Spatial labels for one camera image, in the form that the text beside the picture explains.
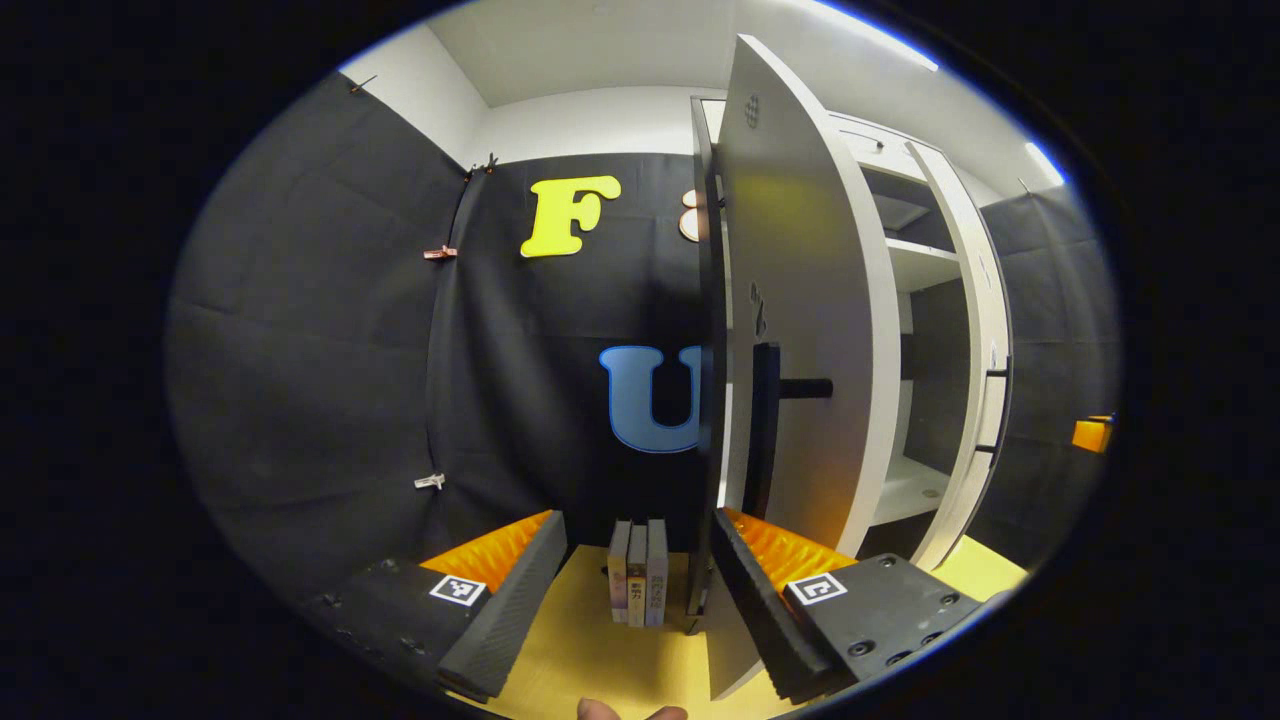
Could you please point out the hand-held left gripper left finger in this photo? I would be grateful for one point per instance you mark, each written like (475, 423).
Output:
(510, 610)

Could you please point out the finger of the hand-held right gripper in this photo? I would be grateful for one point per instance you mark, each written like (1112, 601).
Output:
(1092, 434)

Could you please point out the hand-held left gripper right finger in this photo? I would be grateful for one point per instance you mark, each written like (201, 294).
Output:
(760, 610)

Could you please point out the white cabinet door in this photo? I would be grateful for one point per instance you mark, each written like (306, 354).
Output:
(975, 300)
(810, 300)

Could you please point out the white and grey cabinet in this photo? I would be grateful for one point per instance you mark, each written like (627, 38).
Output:
(915, 265)

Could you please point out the beige cabinet drawer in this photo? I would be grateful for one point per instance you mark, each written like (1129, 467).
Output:
(880, 152)

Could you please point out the pale orange spine book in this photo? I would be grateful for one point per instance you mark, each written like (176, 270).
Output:
(619, 575)

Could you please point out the beige spine book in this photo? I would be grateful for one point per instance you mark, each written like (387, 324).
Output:
(637, 580)

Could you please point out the white clip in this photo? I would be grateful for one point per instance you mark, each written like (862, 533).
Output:
(430, 481)

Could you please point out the short ceiling light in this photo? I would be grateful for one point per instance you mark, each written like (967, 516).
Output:
(1045, 162)

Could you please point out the black backdrop cloth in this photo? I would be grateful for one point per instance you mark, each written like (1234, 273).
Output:
(300, 350)

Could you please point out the red clip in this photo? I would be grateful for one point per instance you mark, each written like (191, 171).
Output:
(438, 252)

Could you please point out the black clip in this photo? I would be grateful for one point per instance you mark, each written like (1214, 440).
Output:
(484, 163)
(362, 84)

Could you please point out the long ceiling light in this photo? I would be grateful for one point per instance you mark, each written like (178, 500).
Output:
(880, 35)

